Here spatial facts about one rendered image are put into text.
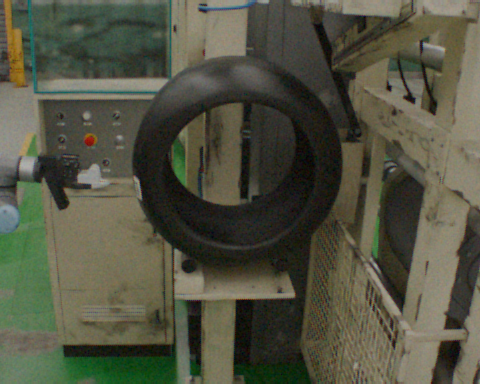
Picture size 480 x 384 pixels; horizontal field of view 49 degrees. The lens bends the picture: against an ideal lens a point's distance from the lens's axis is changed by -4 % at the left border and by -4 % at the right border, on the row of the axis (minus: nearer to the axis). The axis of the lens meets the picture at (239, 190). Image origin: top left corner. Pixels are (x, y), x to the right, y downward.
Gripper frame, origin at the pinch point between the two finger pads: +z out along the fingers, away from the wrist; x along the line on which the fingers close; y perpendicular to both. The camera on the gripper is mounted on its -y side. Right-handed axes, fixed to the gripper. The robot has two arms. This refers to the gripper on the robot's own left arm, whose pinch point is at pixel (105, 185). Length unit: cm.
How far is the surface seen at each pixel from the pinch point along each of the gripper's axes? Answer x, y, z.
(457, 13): -45, 62, 70
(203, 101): -12.4, 30.6, 24.4
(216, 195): 28.4, -9.9, 35.9
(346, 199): 21, -3, 80
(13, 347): 72, -119, -48
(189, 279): -8.6, -23.4, 27.7
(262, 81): -11, 38, 39
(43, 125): 68, -3, -35
